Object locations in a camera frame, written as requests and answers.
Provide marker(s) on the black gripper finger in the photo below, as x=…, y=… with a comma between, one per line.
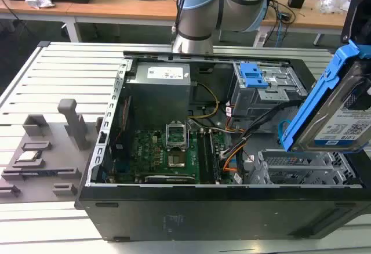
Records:
x=354, y=10

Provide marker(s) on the hard disk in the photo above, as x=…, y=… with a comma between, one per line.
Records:
x=327, y=112

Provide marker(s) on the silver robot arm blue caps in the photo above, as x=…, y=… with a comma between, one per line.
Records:
x=203, y=13

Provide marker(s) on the metal disk bay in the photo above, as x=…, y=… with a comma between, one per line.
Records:
x=301, y=170

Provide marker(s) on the black RAM slot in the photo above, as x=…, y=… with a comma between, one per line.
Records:
x=206, y=155

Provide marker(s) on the clear plastic bag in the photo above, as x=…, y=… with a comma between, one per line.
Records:
x=334, y=3

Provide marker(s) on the blue drive cage latch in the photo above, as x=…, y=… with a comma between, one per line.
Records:
x=252, y=75

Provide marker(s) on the metal drive cage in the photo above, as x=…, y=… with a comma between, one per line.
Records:
x=266, y=97

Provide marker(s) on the grey power supply unit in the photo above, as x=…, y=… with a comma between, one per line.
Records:
x=159, y=91

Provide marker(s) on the CPU socket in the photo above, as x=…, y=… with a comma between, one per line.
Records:
x=176, y=160

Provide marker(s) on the wooden desk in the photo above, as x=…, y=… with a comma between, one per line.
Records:
x=116, y=9

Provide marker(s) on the green motherboard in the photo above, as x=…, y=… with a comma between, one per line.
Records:
x=150, y=155

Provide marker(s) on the black open PC case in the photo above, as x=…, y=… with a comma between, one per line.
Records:
x=203, y=216

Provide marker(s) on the crumpled white paper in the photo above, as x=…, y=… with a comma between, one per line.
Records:
x=39, y=1

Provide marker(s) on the grey parts rack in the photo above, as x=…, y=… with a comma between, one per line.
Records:
x=58, y=161

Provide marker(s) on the silver CPU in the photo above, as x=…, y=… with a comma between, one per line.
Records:
x=28, y=156

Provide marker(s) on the RAM stick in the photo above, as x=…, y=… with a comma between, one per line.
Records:
x=32, y=174

